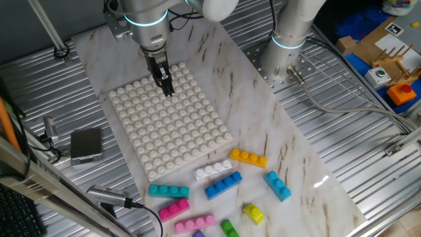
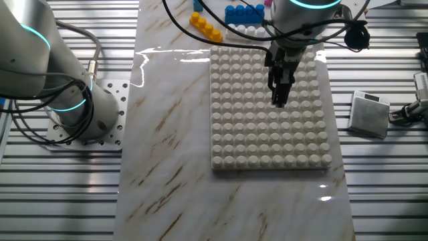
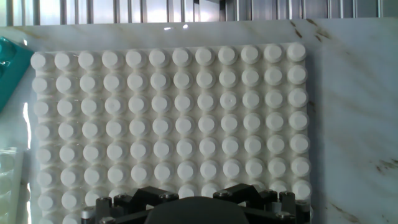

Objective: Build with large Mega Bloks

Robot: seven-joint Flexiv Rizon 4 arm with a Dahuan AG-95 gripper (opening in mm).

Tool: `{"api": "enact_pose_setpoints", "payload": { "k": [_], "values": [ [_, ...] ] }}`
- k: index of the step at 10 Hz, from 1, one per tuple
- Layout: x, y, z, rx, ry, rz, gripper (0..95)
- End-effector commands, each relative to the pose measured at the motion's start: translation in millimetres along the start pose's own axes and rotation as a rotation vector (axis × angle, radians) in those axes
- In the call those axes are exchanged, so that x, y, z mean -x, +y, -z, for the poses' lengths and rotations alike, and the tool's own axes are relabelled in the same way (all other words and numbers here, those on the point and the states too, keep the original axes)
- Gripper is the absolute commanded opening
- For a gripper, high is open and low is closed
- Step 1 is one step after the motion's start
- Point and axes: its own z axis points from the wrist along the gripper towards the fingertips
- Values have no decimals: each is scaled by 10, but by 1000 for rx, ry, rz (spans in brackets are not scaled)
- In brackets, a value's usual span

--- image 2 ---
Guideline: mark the silver digital scale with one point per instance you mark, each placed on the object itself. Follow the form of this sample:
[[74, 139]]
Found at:
[[368, 117]]

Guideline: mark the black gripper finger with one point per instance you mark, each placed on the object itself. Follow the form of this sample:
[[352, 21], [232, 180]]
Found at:
[[273, 92], [283, 95]]

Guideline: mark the white paper sheet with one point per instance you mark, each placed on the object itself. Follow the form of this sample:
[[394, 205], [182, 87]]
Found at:
[[382, 3]]

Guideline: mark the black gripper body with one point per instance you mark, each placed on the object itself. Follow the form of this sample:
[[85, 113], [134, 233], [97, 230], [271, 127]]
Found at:
[[282, 60]]

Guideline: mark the orange-yellow four-stud block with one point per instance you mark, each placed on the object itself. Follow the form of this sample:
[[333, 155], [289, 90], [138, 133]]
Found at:
[[205, 28]]

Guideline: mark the light blue three-stud block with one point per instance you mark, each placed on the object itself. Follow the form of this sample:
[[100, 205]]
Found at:
[[198, 6]]

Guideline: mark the white studded baseplate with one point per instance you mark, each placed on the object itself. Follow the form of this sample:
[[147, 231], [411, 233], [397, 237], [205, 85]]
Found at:
[[250, 134]]

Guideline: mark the white four-stud block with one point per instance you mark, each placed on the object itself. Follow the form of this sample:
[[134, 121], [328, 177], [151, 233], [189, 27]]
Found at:
[[245, 32]]

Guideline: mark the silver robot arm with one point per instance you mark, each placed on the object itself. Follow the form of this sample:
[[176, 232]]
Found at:
[[26, 50]]

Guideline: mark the white marble board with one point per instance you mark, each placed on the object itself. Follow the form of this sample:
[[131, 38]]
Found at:
[[167, 167]]

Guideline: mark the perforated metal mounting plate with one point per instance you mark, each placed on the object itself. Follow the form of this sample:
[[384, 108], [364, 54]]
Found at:
[[115, 90]]

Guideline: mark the small silver camera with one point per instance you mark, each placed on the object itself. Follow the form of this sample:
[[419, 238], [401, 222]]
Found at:
[[422, 85]]

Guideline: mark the blue four-stud block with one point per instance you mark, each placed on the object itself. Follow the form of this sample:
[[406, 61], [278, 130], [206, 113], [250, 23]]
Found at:
[[244, 16]]

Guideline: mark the black camera clamp mount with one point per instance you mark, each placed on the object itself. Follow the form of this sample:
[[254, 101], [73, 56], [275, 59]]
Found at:
[[413, 110]]

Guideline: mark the black box device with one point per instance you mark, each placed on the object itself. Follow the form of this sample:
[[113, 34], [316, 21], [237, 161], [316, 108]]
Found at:
[[424, 50]]

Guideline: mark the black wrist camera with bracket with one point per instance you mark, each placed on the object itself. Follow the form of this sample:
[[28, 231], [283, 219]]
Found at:
[[357, 36]]

